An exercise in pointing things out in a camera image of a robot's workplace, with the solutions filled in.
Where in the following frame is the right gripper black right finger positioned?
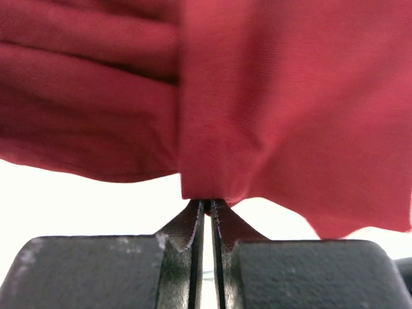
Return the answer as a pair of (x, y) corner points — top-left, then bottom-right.
(211, 200), (411, 309)

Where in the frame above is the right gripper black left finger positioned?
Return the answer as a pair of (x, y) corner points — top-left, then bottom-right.
(1, 200), (205, 309)

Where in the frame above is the dark red t-shirt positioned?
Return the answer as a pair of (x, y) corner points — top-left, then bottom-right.
(1, 1), (411, 238)

